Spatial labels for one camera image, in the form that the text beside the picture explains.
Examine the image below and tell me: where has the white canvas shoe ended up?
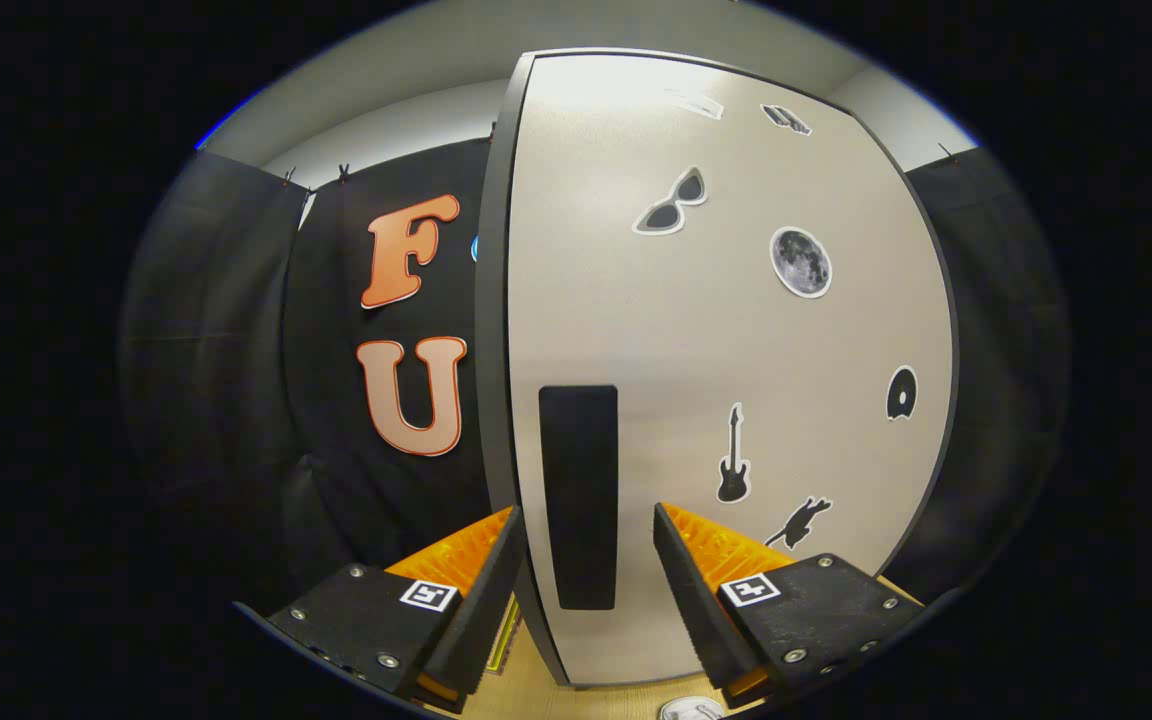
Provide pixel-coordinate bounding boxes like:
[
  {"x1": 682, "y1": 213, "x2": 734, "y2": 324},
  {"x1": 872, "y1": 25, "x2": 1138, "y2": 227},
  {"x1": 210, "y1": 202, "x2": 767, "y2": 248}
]
[{"x1": 658, "y1": 696, "x2": 728, "y2": 720}]

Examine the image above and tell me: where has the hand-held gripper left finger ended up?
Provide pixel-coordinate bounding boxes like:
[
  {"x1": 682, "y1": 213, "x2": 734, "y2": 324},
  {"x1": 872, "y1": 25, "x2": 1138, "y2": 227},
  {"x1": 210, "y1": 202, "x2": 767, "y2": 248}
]
[{"x1": 234, "y1": 505, "x2": 528, "y2": 714}]

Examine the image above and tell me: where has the black door handle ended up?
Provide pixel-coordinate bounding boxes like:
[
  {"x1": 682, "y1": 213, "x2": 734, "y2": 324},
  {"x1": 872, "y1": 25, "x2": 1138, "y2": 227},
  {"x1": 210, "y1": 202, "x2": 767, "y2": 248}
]
[{"x1": 538, "y1": 384, "x2": 620, "y2": 612}]

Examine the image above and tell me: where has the black backdrop cloth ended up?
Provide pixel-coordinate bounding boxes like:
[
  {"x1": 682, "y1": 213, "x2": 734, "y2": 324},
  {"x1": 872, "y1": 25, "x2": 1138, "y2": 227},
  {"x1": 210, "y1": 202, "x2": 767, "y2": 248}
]
[{"x1": 116, "y1": 138, "x2": 1073, "y2": 623}]

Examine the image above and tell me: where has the stack of books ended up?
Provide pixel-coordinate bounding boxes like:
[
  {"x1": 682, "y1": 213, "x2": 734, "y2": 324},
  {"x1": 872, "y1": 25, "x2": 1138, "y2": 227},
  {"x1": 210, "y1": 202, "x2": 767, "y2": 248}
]
[{"x1": 482, "y1": 594, "x2": 523, "y2": 675}]

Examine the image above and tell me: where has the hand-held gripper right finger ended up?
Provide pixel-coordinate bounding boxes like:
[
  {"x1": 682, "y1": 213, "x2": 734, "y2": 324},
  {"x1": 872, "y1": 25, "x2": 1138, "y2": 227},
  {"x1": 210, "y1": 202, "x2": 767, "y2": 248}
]
[{"x1": 652, "y1": 502, "x2": 927, "y2": 710}]

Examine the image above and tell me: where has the grey shoe cabinet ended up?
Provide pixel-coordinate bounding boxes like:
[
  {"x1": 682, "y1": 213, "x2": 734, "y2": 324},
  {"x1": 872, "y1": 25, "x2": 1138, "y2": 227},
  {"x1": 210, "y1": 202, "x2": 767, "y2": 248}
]
[{"x1": 474, "y1": 47, "x2": 962, "y2": 691}]

